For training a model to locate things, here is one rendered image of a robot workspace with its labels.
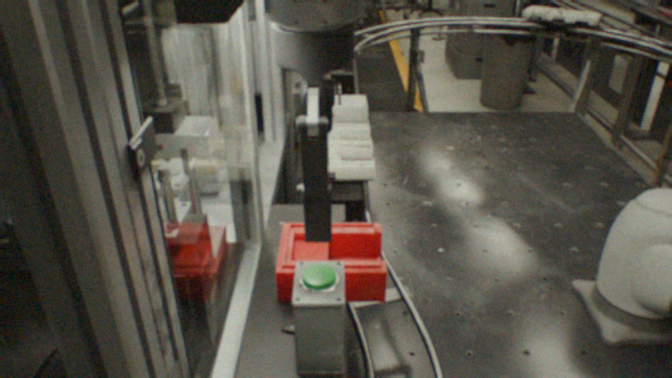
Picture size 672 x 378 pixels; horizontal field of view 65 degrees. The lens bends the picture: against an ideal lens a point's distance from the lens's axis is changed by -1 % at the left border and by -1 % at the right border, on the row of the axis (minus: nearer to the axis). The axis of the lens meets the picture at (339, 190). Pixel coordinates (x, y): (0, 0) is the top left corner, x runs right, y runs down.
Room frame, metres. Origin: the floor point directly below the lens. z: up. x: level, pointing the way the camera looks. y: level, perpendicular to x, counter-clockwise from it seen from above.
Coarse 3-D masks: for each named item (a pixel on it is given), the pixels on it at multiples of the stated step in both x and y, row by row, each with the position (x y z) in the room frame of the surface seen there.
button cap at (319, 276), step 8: (320, 264) 0.51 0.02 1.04; (304, 272) 0.49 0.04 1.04; (312, 272) 0.49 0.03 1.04; (320, 272) 0.49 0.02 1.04; (328, 272) 0.49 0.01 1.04; (304, 280) 0.48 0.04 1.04; (312, 280) 0.48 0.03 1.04; (320, 280) 0.48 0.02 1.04; (328, 280) 0.48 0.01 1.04; (320, 288) 0.47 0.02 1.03
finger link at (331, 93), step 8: (296, 88) 0.48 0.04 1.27; (328, 88) 0.48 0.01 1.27; (296, 96) 0.47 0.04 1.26; (328, 96) 0.47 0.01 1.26; (296, 104) 0.47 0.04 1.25; (328, 104) 0.47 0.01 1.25; (296, 112) 0.47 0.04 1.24; (328, 112) 0.47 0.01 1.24; (328, 128) 0.47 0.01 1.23; (328, 160) 0.48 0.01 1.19; (328, 168) 0.48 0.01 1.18; (328, 176) 0.47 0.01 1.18
